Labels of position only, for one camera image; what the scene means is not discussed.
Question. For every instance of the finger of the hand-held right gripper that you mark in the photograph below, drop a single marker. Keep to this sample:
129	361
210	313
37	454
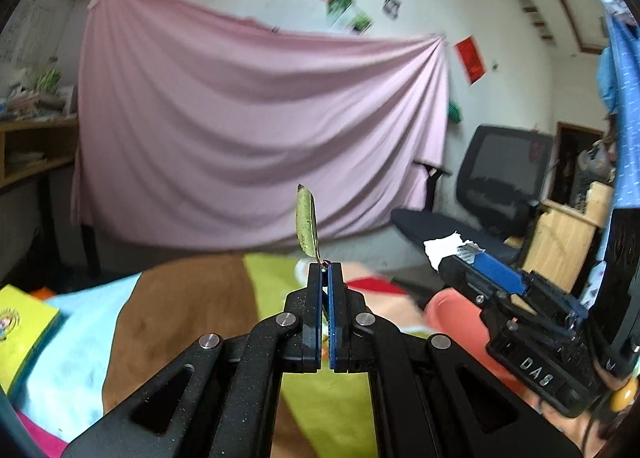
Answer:
470	283
500	274

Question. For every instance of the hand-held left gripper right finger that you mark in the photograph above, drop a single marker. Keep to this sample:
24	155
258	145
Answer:
336	328

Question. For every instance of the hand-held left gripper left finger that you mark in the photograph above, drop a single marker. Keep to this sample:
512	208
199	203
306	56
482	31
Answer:
315	328

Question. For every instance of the pink plastic basin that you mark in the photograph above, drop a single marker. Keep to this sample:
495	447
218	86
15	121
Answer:
457	310

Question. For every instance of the white silver wrapper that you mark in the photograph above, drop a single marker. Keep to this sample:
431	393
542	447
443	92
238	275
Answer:
442	245

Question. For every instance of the dry green leaf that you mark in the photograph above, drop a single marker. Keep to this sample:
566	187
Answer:
306	228

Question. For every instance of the wooden chair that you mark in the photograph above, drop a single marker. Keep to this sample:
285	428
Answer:
560	243

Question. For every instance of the black mesh office chair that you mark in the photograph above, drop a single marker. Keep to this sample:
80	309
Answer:
500	173

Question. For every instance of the colourful patchwork blanket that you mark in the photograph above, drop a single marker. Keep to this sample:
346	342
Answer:
165	318

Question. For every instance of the green brush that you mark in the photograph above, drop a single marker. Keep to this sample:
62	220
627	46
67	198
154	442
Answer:
455	112

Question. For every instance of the blue printed curtain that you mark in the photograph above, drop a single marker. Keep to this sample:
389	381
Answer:
625	103

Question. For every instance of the pink hanging sheet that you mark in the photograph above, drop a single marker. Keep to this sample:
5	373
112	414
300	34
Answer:
250	118

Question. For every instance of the yellow book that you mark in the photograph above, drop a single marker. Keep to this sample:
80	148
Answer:
25	338

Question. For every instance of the stack of shelf booklets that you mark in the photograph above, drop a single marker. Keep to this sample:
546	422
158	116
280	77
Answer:
25	157

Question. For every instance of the wooden desk with shelf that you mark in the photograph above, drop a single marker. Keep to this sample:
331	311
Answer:
30	133

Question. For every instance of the pile of books and papers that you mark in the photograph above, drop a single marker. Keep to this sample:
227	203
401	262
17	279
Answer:
35	103

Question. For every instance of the green plastic bag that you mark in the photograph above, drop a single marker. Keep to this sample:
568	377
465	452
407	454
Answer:
47	79

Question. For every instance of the white plastic bag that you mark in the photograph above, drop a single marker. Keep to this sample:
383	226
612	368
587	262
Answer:
21	78

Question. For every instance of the brown wooden door frame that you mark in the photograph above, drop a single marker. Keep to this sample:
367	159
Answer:
580	158

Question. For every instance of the red paper wall decoration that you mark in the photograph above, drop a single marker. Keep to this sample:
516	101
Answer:
470	61

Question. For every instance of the green wall photo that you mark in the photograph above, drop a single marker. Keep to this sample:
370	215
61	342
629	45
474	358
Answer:
359	22
340	8

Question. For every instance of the black and white wall photo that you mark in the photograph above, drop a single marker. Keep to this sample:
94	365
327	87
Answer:
392	6

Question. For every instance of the white wall calendar sheet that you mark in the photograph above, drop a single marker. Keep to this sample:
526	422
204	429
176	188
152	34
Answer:
17	33

